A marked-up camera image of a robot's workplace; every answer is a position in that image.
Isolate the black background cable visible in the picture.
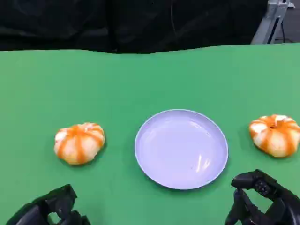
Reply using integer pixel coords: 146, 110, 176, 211
280, 16, 300, 43

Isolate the grey metal frame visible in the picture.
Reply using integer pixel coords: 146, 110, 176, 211
250, 0, 288, 45

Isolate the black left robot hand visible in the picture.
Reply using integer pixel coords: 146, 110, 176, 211
6, 184, 91, 225

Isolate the orange and white bread roll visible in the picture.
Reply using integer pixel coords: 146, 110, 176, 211
248, 114, 300, 158
53, 122, 105, 166

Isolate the lilac plate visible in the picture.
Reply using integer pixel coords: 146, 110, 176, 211
134, 108, 229, 190

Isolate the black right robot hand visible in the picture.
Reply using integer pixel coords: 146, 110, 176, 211
224, 168, 300, 225

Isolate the black backdrop curtain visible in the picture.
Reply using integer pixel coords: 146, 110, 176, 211
0, 0, 270, 54

